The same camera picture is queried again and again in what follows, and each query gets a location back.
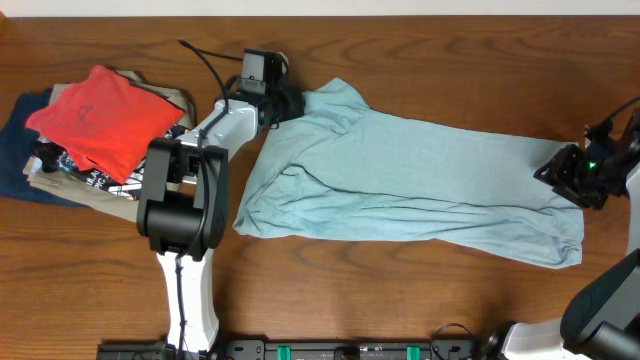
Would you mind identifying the light blue t-shirt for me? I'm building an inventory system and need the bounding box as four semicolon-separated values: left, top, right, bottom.
233;79;584;269

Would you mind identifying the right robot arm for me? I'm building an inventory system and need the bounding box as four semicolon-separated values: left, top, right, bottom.
473;112;639;360

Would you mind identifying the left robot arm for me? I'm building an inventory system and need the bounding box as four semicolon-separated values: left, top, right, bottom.
136;85;305;359

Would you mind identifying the red folded shirt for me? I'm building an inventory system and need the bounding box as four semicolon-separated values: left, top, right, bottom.
26;65;185;184

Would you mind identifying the khaki folded garment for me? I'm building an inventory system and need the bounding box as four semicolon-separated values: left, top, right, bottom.
23;70;195;222

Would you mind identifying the black printed folded shirt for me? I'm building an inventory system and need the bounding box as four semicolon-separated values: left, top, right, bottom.
30;124;191;201

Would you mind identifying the navy blue folded garment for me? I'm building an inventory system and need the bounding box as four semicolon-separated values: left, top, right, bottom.
1;88;83;208

